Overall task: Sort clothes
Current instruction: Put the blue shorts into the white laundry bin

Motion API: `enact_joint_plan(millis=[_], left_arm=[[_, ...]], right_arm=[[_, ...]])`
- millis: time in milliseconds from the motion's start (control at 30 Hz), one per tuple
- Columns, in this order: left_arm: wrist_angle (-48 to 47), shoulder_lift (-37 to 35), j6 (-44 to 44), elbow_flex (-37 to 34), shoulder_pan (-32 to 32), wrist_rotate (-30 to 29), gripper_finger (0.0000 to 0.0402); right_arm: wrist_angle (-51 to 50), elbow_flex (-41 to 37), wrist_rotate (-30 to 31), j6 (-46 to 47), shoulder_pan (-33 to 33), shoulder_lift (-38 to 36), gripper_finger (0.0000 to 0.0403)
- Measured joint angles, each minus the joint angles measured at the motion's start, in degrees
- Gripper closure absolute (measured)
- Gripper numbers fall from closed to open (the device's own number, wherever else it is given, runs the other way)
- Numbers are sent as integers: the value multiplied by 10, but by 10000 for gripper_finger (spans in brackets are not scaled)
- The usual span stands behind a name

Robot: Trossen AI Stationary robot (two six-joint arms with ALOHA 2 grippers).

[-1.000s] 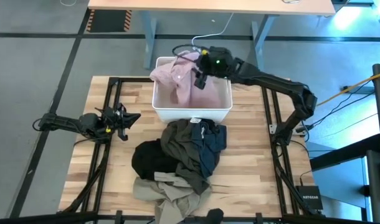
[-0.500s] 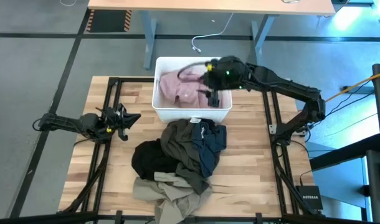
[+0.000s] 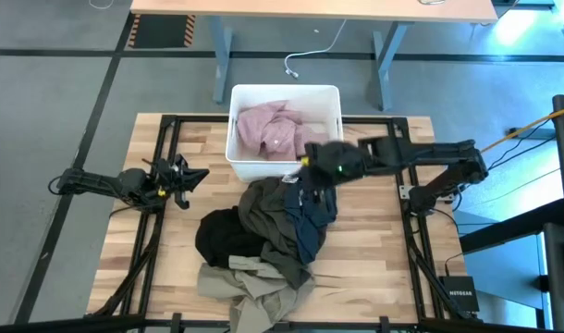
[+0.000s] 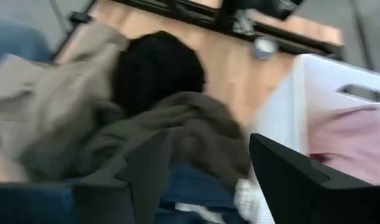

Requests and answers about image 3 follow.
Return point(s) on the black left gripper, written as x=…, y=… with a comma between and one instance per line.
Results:
x=168, y=180

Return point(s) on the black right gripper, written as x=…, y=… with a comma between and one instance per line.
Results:
x=349, y=162

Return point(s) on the black garment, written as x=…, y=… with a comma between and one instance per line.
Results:
x=222, y=240

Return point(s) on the navy blue garment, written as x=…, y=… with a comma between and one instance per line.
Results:
x=310, y=231

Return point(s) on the olive green garment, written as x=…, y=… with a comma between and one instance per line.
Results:
x=263, y=208

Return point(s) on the khaki garment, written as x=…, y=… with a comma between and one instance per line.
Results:
x=245, y=296

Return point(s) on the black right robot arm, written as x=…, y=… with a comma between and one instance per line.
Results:
x=448, y=152

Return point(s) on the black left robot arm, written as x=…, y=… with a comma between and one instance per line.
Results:
x=92, y=180

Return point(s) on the pink shirt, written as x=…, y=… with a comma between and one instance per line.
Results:
x=273, y=134

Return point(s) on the white perforated plastic basket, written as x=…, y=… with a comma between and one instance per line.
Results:
x=245, y=171

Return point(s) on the grey desk leg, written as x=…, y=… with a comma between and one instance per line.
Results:
x=383, y=69
x=221, y=60

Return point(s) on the light wooden desk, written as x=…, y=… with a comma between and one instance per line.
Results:
x=310, y=9

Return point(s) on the hazard striped floor hatch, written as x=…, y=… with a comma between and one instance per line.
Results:
x=162, y=30

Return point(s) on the black aluminium table frame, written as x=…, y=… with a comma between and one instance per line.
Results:
x=194, y=119

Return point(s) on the silver mounting bracket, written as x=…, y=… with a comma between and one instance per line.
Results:
x=405, y=192

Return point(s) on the black Netgear switch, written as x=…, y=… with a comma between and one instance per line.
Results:
x=460, y=293

